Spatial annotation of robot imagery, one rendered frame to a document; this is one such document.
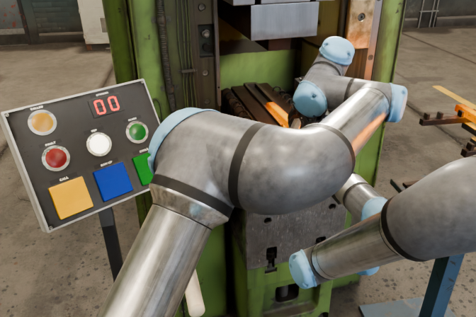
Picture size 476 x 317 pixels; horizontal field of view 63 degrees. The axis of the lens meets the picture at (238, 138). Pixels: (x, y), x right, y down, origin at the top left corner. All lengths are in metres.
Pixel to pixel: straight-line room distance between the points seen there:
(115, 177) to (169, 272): 0.52
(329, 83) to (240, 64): 0.85
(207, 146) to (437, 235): 0.30
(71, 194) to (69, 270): 1.37
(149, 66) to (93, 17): 5.38
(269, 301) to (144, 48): 1.09
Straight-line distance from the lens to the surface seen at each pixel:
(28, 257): 2.48
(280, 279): 1.55
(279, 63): 1.69
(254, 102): 1.42
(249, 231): 1.34
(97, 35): 6.63
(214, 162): 0.47
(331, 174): 0.48
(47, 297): 2.22
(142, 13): 1.19
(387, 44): 1.51
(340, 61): 0.89
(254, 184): 0.45
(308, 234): 1.45
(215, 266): 1.69
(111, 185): 0.98
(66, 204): 0.95
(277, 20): 1.13
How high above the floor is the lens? 1.52
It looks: 27 degrees down
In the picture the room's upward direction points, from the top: 1 degrees counter-clockwise
